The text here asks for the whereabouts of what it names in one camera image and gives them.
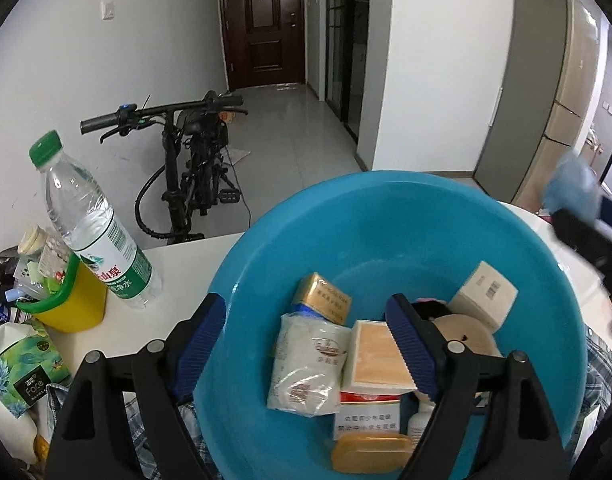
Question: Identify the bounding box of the tan round puff with holes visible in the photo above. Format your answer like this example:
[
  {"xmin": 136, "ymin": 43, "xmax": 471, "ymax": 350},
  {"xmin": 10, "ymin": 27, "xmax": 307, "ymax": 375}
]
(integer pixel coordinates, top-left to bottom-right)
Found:
[{"xmin": 433, "ymin": 312, "xmax": 502, "ymax": 361}]

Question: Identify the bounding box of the clear water bottle green cap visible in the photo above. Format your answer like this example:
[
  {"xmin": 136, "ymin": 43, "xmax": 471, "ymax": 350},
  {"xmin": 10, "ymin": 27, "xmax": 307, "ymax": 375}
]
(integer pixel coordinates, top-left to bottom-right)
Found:
[{"xmin": 29, "ymin": 130, "xmax": 163, "ymax": 309}]

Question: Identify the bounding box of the bundle of sachets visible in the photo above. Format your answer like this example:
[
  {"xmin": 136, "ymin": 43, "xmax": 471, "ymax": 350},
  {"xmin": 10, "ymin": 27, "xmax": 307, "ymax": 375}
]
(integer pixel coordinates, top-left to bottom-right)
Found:
[{"xmin": 13, "ymin": 224, "xmax": 79, "ymax": 306}]

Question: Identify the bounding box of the blue plastic basin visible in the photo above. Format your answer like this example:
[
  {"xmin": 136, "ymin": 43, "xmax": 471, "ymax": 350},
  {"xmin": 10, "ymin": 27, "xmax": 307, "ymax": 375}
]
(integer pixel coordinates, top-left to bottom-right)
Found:
[{"xmin": 192, "ymin": 171, "xmax": 589, "ymax": 480}]

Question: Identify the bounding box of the gold refrigerator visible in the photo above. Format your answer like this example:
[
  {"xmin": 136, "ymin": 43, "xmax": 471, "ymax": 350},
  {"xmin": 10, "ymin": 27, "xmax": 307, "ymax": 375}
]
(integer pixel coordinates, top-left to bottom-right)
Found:
[{"xmin": 473, "ymin": 0, "xmax": 603, "ymax": 208}]

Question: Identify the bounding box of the blue tissue packet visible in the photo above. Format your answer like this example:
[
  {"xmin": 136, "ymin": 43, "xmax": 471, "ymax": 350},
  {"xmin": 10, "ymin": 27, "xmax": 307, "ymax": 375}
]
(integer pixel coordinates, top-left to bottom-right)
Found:
[{"xmin": 542, "ymin": 151, "xmax": 603, "ymax": 221}]

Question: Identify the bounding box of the blue plaid shirt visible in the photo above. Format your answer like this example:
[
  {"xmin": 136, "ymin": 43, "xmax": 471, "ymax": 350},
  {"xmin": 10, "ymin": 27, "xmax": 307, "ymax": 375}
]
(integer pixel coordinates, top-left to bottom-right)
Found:
[{"xmin": 38, "ymin": 325, "xmax": 612, "ymax": 480}]

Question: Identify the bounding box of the yellow plastic tub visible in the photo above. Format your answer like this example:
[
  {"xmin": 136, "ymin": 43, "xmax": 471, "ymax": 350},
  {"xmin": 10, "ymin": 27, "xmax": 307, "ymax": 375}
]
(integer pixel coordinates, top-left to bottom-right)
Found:
[{"xmin": 16, "ymin": 251, "xmax": 108, "ymax": 333}]

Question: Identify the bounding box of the red and white box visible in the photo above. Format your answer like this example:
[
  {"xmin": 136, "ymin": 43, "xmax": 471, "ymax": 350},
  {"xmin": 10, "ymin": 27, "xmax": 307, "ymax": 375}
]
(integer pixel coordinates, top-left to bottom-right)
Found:
[{"xmin": 332, "ymin": 391, "xmax": 402, "ymax": 443}]

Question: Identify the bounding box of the orange soap box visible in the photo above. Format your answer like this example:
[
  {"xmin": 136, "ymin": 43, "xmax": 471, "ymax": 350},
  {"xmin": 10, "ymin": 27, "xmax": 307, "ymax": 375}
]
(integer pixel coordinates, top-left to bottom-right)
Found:
[{"xmin": 331, "ymin": 434, "xmax": 416, "ymax": 475}]

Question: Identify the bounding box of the black framed glass door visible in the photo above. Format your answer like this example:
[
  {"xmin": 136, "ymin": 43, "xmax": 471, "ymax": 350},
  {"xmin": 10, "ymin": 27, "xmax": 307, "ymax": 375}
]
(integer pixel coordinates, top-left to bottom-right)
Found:
[{"xmin": 325, "ymin": 0, "xmax": 372, "ymax": 136}]

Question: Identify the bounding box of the black bicycle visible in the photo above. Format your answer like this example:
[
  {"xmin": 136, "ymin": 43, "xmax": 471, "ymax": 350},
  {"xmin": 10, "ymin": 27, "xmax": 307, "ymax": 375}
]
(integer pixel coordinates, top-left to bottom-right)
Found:
[{"xmin": 80, "ymin": 90, "xmax": 252, "ymax": 247}]

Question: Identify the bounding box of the small white bottle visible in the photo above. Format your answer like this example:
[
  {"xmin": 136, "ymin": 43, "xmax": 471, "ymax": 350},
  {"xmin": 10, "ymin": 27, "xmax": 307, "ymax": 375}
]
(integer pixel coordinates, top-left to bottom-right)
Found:
[{"xmin": 407, "ymin": 399, "xmax": 437, "ymax": 448}]

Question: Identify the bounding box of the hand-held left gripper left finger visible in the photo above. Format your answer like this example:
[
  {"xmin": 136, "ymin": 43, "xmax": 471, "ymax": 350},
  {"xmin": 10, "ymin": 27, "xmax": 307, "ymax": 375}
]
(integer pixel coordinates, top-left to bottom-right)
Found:
[{"xmin": 45, "ymin": 292, "xmax": 227, "ymax": 480}]

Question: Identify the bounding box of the white powder packet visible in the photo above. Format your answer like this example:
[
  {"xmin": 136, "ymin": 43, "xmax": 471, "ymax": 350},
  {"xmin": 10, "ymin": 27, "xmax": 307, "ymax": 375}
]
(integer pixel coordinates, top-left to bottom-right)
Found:
[{"xmin": 266, "ymin": 312, "xmax": 353, "ymax": 416}]

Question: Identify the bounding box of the white round desktop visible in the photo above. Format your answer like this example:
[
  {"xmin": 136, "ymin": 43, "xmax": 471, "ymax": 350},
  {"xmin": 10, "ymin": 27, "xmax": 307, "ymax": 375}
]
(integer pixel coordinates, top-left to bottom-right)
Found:
[{"xmin": 36, "ymin": 199, "xmax": 612, "ymax": 376}]

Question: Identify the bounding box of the cream box with orange top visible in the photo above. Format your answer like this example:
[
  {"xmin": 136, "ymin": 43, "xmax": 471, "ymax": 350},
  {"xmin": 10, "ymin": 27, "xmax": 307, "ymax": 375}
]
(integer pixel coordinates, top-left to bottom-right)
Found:
[{"xmin": 340, "ymin": 319, "xmax": 418, "ymax": 395}]

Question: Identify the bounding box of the cream box with barcode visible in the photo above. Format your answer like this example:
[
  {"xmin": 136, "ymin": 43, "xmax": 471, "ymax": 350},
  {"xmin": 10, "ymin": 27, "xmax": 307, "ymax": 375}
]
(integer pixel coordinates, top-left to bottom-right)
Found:
[{"xmin": 447, "ymin": 261, "xmax": 519, "ymax": 335}]

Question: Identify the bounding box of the gold and blue box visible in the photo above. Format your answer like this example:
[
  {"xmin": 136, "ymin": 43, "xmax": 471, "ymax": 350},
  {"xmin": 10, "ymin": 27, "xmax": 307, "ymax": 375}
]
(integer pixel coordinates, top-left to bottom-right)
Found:
[{"xmin": 291, "ymin": 272, "xmax": 353, "ymax": 328}]

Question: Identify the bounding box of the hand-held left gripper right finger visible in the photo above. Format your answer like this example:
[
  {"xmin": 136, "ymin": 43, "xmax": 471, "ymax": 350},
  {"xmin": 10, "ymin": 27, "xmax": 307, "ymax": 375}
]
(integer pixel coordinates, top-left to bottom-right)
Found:
[{"xmin": 385, "ymin": 293, "xmax": 569, "ymax": 480}]

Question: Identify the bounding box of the dark brown door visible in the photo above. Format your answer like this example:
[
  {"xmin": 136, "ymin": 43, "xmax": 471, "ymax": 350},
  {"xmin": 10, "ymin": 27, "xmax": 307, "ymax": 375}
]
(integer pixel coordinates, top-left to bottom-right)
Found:
[{"xmin": 217, "ymin": 0, "xmax": 307, "ymax": 92}]

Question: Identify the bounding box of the green tissue pack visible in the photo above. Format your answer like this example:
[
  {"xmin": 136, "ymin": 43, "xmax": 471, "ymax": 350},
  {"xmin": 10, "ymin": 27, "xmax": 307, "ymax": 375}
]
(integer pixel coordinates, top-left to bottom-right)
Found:
[{"xmin": 0, "ymin": 321, "xmax": 69, "ymax": 418}]

